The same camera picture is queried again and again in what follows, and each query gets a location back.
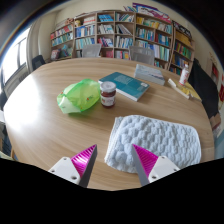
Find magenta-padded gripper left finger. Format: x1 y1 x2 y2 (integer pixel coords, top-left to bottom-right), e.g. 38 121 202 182
48 143 99 189

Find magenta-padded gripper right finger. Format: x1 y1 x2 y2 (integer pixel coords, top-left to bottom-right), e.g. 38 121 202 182
131 143 181 187

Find light blue waffle towel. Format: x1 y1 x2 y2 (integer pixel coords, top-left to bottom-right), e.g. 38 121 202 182
104 114 202 174

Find green plastic bag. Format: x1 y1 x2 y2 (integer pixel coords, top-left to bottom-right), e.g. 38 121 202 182
56 78 102 115

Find yellow book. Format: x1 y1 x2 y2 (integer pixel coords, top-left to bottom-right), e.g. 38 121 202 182
181 80 203 102
167 78 191 100

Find red jam jar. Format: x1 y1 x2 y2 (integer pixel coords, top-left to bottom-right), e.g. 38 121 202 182
99 80 117 109

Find teal book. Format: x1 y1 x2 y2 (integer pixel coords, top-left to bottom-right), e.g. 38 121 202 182
97 71 151 102

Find black coat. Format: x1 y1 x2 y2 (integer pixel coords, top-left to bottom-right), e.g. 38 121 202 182
187 58 221 119

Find white plastic bottle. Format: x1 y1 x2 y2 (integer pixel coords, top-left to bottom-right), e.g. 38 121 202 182
178 63 190 86

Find grey book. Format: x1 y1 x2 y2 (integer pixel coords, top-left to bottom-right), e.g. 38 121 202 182
133 63 166 86

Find black office chair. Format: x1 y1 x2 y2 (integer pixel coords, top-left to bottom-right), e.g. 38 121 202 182
31 54 47 72

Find grey chair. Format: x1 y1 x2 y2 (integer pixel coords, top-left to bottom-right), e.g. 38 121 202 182
81 43 103 59
128 45 156 66

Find window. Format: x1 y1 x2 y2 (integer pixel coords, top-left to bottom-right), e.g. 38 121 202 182
0 28 31 84

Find wooden bookshelf unit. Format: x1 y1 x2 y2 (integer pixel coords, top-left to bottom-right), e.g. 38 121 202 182
49 2 195 76

